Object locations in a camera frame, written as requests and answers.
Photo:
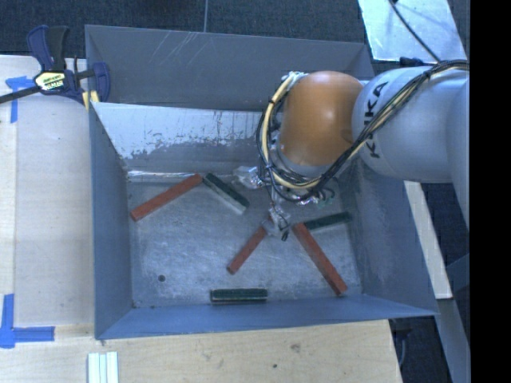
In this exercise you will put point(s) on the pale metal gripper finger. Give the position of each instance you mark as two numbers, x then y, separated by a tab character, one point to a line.
271	226
247	178

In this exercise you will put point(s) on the dark green flat block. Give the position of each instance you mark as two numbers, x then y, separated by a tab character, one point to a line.
225	193
329	220
238	295

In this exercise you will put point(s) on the red-brown flat block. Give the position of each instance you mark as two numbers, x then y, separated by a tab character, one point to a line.
319	258
165	198
246	250

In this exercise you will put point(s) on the grey metal bin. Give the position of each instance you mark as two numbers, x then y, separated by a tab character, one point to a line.
191	249

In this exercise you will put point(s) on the pale wood flat board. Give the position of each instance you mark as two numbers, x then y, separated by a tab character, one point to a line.
52	214

